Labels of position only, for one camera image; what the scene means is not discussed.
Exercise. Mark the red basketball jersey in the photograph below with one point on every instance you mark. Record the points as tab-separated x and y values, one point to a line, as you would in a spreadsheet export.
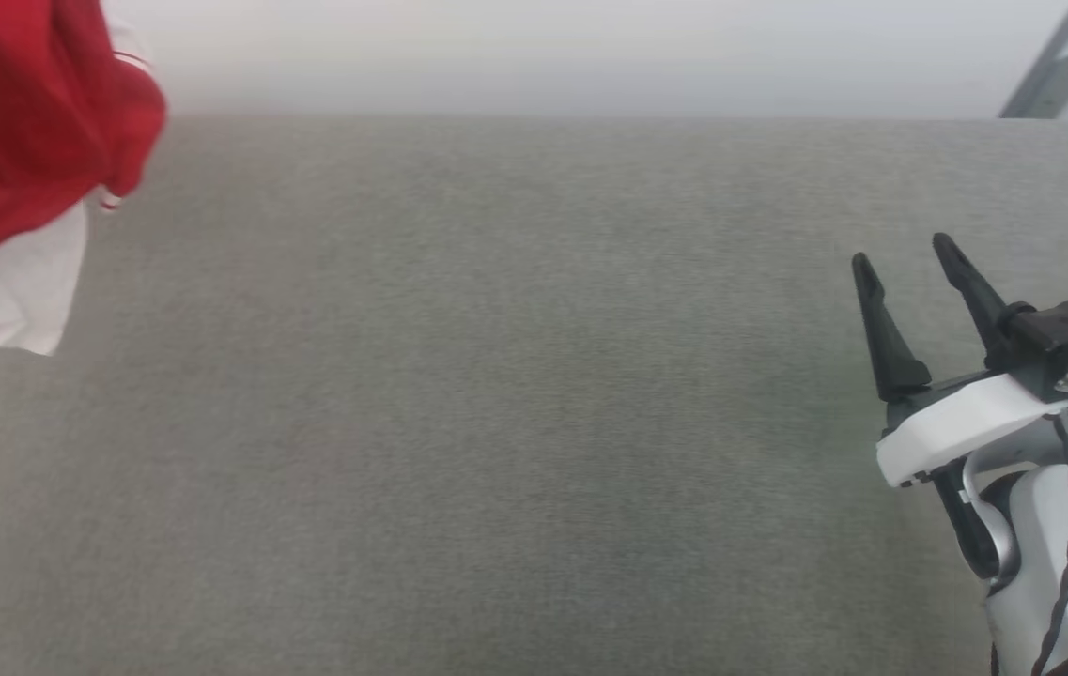
17	122

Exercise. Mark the grey metal pole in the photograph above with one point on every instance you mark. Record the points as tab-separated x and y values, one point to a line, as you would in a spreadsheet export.
1064	28

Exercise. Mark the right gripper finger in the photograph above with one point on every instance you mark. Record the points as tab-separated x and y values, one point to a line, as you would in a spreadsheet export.
975	286
890	347

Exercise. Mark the grey metal bracket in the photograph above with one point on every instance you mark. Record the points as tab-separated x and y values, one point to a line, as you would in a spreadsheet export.
1060	83

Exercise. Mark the grey fabric sofa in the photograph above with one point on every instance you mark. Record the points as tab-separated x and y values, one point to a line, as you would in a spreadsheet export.
496	394

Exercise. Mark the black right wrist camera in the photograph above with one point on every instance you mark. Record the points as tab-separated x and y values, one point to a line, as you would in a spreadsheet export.
1060	338

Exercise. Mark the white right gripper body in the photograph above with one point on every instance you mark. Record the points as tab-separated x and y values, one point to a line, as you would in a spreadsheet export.
966	422

